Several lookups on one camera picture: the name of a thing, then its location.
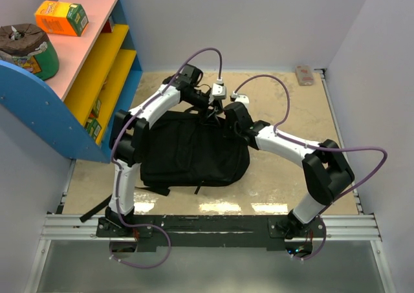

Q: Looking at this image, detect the black student backpack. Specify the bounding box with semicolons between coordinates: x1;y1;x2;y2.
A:
79;107;250;223

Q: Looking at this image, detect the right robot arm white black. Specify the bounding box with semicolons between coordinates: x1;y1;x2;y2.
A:
224;102;354;239

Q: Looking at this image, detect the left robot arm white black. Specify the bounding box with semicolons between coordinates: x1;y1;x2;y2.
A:
105;64;210;236

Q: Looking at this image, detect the beige pink eraser box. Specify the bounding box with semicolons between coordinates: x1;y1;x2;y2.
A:
295;65;314;86

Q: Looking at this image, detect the blue shelf unit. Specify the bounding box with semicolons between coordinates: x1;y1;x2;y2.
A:
1;0;142;162

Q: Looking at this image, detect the green box on shelf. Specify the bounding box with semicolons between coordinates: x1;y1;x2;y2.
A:
89;98;101;118
85;117;102;140

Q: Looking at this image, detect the orange green crayon box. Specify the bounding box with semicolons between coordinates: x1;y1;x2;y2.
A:
34;1;89;37

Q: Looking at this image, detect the brown green toy stump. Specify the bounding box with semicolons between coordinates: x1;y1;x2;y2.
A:
1;23;60;80

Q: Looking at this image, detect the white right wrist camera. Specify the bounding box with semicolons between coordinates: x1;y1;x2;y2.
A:
230;92;250;107

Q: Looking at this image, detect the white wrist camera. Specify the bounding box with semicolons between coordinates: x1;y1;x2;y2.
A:
230;92;250;107
209;83;227;103

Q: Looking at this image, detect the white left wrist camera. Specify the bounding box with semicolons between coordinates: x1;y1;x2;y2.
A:
209;83;227;103

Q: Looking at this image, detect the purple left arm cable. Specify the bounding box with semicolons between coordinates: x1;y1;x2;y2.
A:
109;48;224;268

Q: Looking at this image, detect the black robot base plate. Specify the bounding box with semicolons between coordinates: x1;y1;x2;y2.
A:
96;215;327;255

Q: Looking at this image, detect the aluminium rail frame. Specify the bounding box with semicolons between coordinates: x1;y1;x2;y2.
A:
24;68;397;293

